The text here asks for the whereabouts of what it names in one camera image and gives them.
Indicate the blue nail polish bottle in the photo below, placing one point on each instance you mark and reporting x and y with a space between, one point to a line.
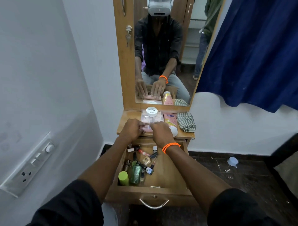
149 170

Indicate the wooden dressing table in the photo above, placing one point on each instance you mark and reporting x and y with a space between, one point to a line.
127 76

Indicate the person's right hand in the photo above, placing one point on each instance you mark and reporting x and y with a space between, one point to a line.
163 136

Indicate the mirror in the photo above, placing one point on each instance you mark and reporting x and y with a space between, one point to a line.
186 53

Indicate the white plastic cap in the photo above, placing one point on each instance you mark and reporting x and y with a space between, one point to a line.
232 161

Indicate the small white capped bottle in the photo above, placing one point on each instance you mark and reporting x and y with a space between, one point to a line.
155 149

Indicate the pink tube with white cap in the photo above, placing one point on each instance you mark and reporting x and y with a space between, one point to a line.
170 120

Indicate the wooden drawer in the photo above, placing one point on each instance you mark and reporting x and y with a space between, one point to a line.
167 174

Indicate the clear pink nail kit box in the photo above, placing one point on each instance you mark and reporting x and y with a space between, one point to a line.
149 118

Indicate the white round jar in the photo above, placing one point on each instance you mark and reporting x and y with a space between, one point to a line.
151 111

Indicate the slim red lip tube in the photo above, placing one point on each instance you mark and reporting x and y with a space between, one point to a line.
143 152

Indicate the person's left fingers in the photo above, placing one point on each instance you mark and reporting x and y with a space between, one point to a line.
141 127

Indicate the person's right forearm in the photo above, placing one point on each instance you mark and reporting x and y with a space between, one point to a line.
195 174

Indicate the blue curtain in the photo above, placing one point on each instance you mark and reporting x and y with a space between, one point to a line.
253 51

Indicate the white wall switchboard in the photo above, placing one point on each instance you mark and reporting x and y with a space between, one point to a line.
25 172

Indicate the person's right fingers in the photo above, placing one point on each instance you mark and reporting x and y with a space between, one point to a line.
155 125

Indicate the beige foundation bottle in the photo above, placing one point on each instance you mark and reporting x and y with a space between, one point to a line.
146 160

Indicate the dark nail polish bottle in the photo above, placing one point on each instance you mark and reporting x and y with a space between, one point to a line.
154 155

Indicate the person's left forearm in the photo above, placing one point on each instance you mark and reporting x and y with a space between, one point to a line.
104 167

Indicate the green striped folded cloth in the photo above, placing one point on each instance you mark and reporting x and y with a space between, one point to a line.
186 121

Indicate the key in lock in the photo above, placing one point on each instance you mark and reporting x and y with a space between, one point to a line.
128 37

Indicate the person's left hand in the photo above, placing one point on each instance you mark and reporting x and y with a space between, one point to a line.
130 130

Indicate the lime green cylinder bottle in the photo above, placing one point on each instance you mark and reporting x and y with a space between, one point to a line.
123 178

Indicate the black shirt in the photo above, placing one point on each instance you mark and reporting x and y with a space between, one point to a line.
69 204

